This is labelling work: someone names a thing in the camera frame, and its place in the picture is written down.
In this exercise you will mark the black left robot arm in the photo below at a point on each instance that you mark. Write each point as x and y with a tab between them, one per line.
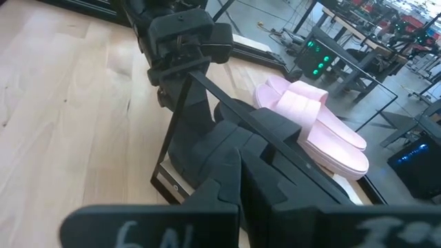
138	10

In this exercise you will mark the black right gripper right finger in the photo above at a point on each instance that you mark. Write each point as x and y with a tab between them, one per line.
310	227

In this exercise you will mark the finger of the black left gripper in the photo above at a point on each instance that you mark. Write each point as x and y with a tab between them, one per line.
166	98
198	110

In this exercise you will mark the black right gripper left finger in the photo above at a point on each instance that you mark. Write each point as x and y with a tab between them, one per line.
155	227

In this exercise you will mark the wooden shelf black metal frame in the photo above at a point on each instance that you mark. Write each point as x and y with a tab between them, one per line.
170	184

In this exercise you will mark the pink slide sandal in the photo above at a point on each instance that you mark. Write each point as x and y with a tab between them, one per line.
337	158
344	134

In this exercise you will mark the black computer tower green lights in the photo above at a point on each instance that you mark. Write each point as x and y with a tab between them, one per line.
315	56

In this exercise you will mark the black computer case blue light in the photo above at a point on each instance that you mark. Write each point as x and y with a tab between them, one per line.
417	168

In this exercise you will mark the wooden background workbench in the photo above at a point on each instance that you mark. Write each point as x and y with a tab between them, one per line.
361	34

